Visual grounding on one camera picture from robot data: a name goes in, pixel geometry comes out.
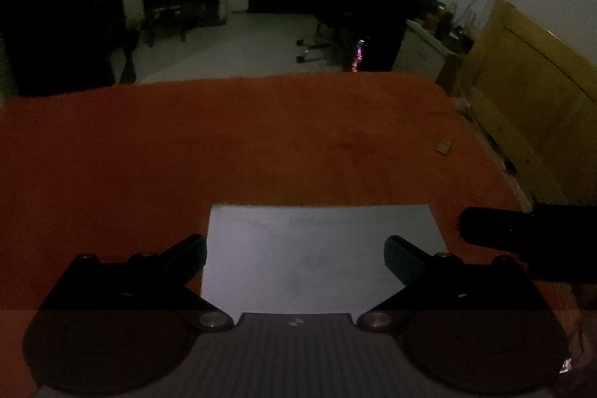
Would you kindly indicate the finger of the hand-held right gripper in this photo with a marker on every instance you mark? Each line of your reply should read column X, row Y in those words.
column 494, row 228

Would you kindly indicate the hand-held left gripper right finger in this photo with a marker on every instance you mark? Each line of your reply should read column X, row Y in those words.
column 396, row 253

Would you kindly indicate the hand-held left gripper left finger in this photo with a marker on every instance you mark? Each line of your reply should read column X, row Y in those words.
column 195, row 249

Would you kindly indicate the white box lid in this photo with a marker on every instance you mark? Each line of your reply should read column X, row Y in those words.
column 303, row 249

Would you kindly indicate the small tan block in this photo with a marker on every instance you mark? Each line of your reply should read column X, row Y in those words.
column 444, row 146

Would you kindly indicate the orange blanket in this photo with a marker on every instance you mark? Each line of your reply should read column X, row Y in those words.
column 140, row 155

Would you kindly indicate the yellow wooden headboard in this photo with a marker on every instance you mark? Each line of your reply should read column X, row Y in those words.
column 536, row 99

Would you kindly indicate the white storage bin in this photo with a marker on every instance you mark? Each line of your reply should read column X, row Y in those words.
column 424, row 53

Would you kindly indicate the computer case with coloured lights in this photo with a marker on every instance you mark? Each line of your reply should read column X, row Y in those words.
column 359, row 55

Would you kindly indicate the dark cluttered desk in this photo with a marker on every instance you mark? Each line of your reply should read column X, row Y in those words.
column 387, row 6

